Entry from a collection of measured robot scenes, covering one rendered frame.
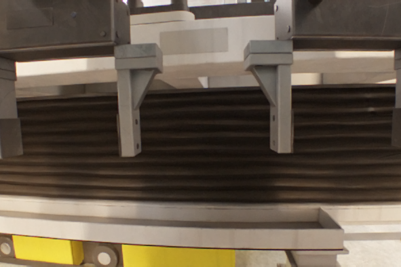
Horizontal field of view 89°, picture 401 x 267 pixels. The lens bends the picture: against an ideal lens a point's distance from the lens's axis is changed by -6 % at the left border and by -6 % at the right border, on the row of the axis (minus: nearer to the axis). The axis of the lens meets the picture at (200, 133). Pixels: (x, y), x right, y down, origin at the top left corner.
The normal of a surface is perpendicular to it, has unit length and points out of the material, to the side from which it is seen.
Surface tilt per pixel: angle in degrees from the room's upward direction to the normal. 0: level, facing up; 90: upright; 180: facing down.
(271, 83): 90
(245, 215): 90
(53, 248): 90
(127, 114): 90
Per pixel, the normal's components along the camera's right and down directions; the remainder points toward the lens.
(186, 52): -0.11, 0.09
